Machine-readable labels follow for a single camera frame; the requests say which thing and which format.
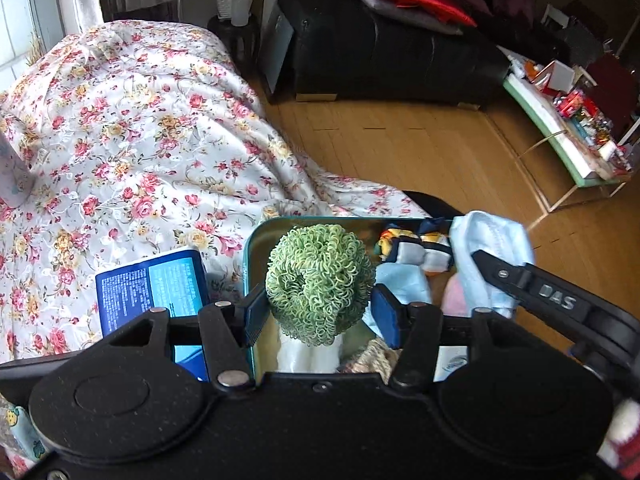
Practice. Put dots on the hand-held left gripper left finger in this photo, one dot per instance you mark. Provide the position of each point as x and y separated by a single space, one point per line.
255 312

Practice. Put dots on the cartoon print blue cloth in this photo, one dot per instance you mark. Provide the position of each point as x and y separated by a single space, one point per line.
20 432

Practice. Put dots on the colourful cartoon sock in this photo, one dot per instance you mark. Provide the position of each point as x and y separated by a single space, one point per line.
412 252

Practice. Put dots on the cream crochet lace bow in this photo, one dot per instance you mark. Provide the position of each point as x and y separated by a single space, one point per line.
372 357

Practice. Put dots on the blue face mask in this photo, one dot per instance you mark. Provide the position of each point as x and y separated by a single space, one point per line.
492 255

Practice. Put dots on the white cloth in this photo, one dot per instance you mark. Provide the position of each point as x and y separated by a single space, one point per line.
310 357

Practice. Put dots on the glass coffee table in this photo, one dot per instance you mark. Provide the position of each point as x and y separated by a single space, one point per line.
550 130

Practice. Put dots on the blue printed packet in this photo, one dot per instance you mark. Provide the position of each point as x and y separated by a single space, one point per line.
150 290

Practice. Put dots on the black round stool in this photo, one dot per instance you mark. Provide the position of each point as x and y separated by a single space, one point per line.
234 40

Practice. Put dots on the black leather sofa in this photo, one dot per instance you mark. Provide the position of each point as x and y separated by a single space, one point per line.
390 55

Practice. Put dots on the floral bedspread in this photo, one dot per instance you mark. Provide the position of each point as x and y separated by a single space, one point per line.
140 150

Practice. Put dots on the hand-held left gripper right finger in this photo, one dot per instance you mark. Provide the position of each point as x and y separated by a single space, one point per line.
387 317

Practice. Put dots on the green loopy scrunchie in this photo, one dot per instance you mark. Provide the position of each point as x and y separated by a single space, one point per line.
320 280

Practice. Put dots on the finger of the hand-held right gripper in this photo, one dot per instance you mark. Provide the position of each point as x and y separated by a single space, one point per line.
530 282

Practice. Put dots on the grey cabinet panel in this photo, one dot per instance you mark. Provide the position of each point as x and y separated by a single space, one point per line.
276 50

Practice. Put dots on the red and white plush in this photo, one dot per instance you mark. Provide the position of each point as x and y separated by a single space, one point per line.
625 440

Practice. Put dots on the white chair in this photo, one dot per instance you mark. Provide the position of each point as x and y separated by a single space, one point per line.
555 16

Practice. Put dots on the light blue cloth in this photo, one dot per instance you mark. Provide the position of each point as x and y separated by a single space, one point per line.
402 282

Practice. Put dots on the teal metal tin box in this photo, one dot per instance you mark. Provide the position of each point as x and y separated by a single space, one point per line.
255 260

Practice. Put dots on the pink soft cloth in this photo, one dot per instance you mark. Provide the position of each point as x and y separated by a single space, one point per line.
456 297

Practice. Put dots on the pile of colourful packets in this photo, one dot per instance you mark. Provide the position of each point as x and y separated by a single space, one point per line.
585 110

